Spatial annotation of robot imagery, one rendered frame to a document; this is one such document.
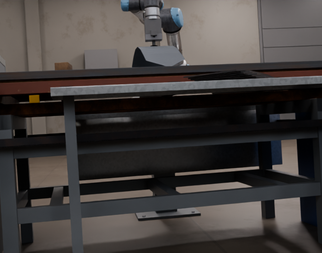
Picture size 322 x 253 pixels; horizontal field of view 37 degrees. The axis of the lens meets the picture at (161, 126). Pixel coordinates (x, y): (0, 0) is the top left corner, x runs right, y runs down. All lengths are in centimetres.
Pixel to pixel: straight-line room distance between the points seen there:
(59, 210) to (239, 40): 1006
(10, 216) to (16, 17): 965
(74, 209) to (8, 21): 986
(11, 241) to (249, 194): 103
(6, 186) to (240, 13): 1031
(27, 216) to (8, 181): 16
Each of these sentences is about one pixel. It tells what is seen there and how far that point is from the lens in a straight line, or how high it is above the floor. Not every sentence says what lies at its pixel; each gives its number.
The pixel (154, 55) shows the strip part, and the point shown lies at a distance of 221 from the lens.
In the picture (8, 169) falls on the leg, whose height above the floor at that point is 46.
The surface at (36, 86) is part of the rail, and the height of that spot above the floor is 78.
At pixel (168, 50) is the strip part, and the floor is 94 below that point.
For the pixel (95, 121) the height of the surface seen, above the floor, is 63.
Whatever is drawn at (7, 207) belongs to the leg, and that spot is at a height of 30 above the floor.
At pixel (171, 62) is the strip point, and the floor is 87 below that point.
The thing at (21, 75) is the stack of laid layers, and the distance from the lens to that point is 201.
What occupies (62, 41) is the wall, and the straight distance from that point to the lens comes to 1129.
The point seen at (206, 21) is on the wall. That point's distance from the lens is 1167.
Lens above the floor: 61
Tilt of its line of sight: 1 degrees down
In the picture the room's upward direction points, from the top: 3 degrees counter-clockwise
